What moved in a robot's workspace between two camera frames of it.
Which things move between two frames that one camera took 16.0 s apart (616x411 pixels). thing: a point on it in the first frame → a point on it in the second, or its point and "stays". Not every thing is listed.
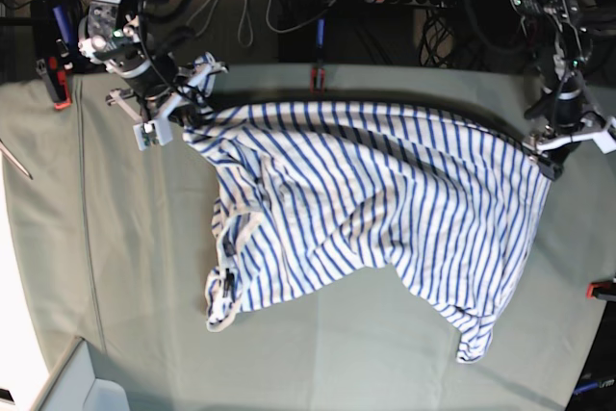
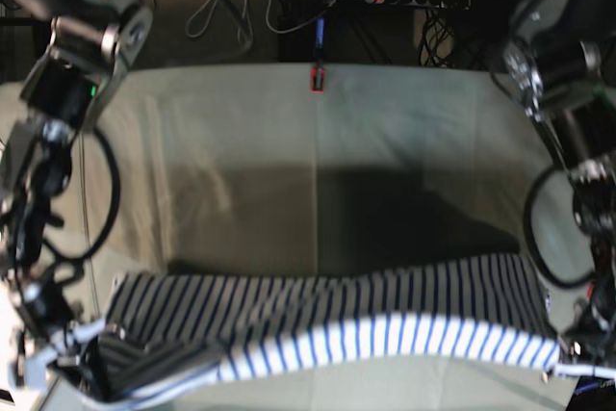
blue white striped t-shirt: x=320 y=192 → x=178 y=336
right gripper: x=551 y=145 → x=589 y=341
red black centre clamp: x=318 y=73 stays
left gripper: x=180 y=100 → x=47 y=326
